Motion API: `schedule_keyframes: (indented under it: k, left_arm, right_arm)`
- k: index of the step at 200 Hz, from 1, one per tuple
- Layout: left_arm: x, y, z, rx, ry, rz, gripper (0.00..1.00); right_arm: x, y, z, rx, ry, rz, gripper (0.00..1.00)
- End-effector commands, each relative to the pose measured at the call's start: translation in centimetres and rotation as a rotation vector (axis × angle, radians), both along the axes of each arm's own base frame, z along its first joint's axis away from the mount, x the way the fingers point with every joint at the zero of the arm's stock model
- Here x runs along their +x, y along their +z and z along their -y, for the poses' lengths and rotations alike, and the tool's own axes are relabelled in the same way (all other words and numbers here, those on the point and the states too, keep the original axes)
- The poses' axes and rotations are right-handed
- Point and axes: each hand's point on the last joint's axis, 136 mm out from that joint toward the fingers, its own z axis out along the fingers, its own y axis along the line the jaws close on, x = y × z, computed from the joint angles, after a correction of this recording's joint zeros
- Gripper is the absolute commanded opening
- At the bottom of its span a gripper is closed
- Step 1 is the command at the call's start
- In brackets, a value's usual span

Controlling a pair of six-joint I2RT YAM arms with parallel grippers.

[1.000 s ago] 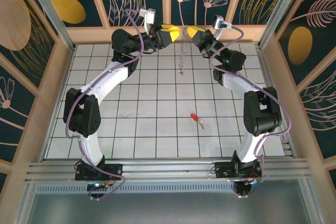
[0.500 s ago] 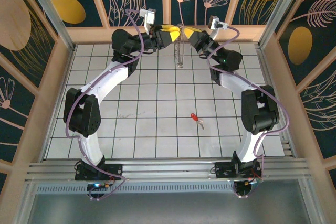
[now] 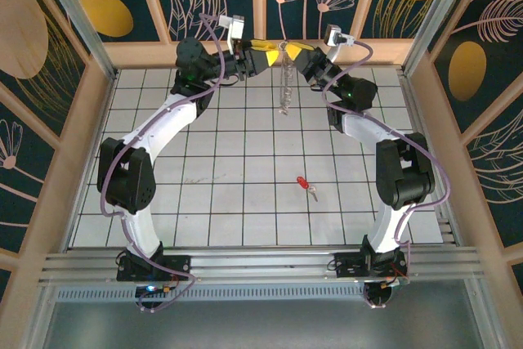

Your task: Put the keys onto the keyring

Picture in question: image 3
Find perforated grey cable duct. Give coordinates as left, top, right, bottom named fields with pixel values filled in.
left=55, top=286, right=369, bottom=301

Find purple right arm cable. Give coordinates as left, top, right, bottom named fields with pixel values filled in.
left=321, top=40, right=453, bottom=310

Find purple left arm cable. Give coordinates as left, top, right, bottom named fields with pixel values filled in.
left=100, top=12, right=226, bottom=314

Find aluminium frame post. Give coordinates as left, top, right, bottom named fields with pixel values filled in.
left=32, top=0, right=119, bottom=79
left=400, top=0, right=489, bottom=76

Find grey metal shelf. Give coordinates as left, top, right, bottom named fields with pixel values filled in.
left=38, top=298, right=487, bottom=349

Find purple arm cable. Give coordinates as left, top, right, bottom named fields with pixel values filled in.
left=100, top=12, right=226, bottom=314
left=321, top=40, right=453, bottom=310

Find red-capped silver key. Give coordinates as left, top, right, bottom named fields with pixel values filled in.
left=296, top=176, right=320, bottom=204

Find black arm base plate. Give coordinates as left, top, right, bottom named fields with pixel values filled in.
left=116, top=253, right=192, bottom=283
left=333, top=251, right=371, bottom=281

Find aluminium table side rail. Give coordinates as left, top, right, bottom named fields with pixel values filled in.
left=64, top=70, right=120, bottom=252
left=398, top=70, right=457, bottom=246

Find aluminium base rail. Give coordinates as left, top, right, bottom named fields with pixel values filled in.
left=38, top=247, right=489, bottom=284

